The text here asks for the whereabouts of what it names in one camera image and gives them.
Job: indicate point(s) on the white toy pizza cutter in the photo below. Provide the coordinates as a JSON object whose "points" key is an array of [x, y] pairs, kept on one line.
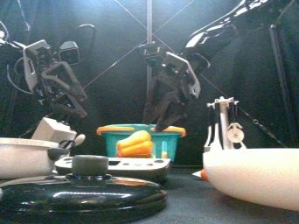
{"points": [[235, 132]]}

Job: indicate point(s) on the white toy spoon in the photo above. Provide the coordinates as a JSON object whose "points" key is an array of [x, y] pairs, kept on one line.
{"points": [[78, 139]]}

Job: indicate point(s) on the small orange toy piece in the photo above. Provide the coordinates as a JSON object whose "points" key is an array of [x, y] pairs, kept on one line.
{"points": [[204, 176]]}

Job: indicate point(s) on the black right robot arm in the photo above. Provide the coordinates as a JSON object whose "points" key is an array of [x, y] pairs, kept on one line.
{"points": [[233, 20]]}

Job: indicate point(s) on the large white bowl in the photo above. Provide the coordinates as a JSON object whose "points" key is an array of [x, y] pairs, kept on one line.
{"points": [[256, 175]]}

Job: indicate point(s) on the grey vertical frame pole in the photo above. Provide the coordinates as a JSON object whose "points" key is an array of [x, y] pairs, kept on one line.
{"points": [[148, 23]]}

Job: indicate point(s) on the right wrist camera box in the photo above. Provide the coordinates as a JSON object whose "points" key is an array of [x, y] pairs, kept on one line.
{"points": [[152, 55]]}

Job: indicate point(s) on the white utensil rack stand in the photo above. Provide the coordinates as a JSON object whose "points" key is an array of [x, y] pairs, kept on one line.
{"points": [[223, 122]]}

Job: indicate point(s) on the dark metal frame post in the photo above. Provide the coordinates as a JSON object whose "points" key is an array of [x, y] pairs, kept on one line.
{"points": [[277, 73]]}

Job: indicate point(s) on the black glass lid grey knob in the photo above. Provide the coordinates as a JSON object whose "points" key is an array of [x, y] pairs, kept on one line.
{"points": [[77, 198]]}

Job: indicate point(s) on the yellow-orange toy squash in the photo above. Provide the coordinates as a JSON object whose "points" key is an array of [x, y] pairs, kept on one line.
{"points": [[133, 145]]}

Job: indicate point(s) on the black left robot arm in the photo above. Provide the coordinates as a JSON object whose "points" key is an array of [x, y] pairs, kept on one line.
{"points": [[9, 58]]}

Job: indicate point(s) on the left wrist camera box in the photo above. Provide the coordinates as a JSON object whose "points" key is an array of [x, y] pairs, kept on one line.
{"points": [[69, 52]]}

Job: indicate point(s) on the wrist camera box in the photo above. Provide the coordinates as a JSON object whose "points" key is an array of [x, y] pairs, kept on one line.
{"points": [[69, 52], [152, 55]]}

